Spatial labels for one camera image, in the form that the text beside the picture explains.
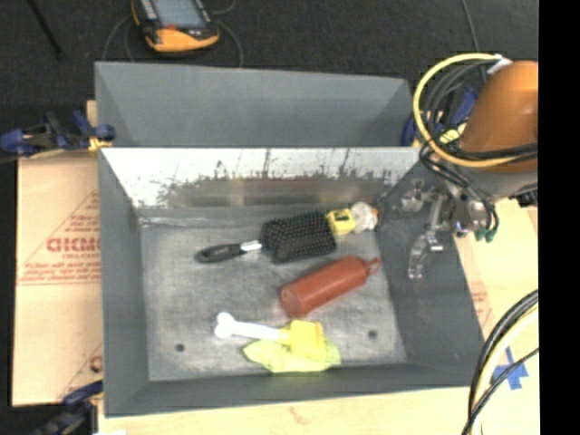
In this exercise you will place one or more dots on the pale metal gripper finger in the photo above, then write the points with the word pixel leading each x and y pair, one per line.
pixel 411 198
pixel 420 252

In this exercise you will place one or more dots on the white crumpled wrapper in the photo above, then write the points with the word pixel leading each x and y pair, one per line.
pixel 364 216

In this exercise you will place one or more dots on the small yellow box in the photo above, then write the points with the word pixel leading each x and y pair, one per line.
pixel 341 221

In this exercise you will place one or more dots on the red-brown plastic bottle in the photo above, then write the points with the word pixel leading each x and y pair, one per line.
pixel 324 285

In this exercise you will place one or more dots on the black hairbrush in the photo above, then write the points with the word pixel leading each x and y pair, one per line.
pixel 296 237

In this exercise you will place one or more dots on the yellow plastic block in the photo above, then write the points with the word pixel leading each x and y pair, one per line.
pixel 308 337

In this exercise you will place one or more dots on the yellow-green cloth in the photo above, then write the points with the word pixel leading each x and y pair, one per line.
pixel 281 360

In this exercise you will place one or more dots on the white toy bone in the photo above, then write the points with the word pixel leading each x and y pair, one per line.
pixel 244 329

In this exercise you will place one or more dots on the grey metal bin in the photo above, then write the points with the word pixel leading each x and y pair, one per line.
pixel 226 288

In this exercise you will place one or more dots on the brown cardboard board red print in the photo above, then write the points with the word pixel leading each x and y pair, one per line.
pixel 54 315

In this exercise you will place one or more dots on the black cylinder on white bracket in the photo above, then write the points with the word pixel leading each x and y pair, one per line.
pixel 528 196

